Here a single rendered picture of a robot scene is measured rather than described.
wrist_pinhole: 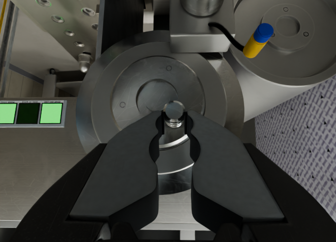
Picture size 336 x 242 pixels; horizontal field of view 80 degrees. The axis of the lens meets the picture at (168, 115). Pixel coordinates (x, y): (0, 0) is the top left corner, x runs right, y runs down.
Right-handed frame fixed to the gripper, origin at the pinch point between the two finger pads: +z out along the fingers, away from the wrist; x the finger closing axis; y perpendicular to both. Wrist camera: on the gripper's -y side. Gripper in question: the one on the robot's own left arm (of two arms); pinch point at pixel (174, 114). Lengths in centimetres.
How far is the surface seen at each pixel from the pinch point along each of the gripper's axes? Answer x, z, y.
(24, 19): -143, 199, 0
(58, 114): -29.4, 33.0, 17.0
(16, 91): -231, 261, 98
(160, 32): -1.3, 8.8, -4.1
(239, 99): 5.6, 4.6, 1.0
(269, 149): 16.3, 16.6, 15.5
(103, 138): -5.8, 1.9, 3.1
